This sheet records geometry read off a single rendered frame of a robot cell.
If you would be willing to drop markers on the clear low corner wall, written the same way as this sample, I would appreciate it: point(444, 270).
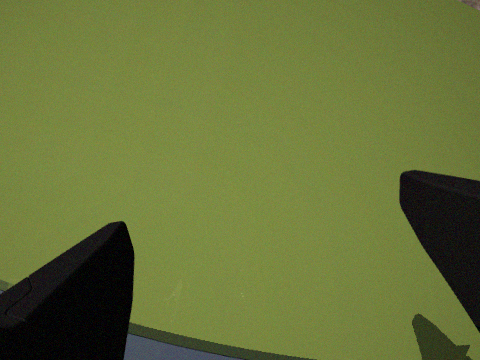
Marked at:
point(191, 342)

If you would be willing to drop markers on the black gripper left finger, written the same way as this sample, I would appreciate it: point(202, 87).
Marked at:
point(76, 307)

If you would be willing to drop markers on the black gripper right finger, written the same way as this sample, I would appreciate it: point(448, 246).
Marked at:
point(444, 212)

